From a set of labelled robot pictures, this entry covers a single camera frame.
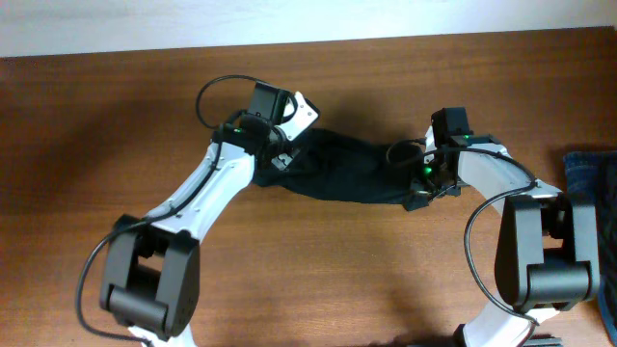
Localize blue denim jeans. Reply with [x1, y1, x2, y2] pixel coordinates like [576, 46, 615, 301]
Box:
[562, 150, 617, 346]

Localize left black camera cable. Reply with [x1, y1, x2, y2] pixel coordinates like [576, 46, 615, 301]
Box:
[74, 73, 271, 344]

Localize black camera cable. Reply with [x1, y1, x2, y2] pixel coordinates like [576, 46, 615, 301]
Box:
[385, 138, 540, 327]
[74, 73, 271, 344]

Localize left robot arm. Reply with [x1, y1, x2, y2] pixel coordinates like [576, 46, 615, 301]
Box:
[99, 81, 320, 346]

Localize black nike t-shirt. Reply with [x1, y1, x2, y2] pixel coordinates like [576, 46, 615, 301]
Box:
[253, 128, 429, 211]

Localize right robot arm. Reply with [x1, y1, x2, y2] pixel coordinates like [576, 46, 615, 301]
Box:
[400, 107, 601, 347]

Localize right black camera cable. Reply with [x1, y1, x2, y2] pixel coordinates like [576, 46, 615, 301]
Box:
[385, 138, 540, 327]

